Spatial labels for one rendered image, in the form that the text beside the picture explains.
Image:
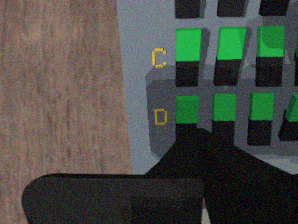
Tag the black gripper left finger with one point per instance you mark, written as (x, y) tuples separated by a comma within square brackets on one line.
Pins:
[(170, 193)]

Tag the grey switch panel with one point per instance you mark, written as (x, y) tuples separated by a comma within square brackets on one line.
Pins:
[(228, 66)]

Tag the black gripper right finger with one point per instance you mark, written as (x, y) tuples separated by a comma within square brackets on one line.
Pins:
[(242, 189)]

